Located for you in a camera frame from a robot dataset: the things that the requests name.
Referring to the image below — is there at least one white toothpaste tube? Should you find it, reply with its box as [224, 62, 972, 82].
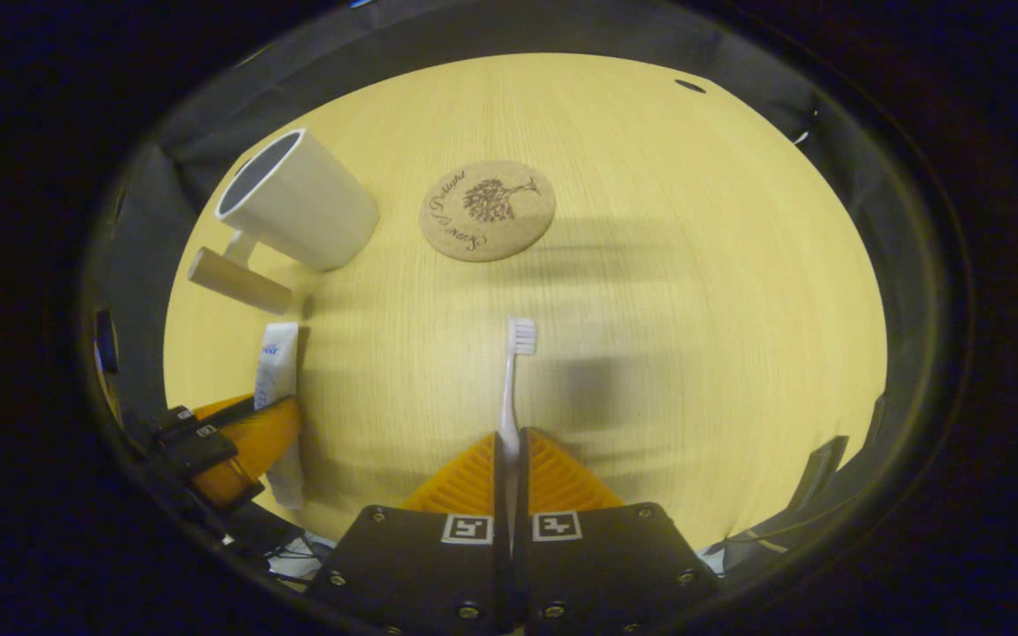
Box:
[253, 322, 307, 511]

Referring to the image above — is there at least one black backdrop cloth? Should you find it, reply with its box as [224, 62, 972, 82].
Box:
[89, 4, 943, 566]

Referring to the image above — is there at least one white toothbrush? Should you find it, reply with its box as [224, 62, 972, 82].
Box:
[497, 317, 538, 531]

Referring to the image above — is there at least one round cork coaster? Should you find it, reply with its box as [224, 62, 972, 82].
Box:
[419, 160, 557, 263]

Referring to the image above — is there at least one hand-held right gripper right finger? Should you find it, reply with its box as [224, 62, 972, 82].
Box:
[512, 428, 720, 636]

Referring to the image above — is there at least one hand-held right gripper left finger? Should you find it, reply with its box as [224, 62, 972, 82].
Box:
[308, 431, 510, 636]

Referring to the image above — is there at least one white cup with wooden handle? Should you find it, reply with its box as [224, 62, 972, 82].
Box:
[186, 128, 381, 316]

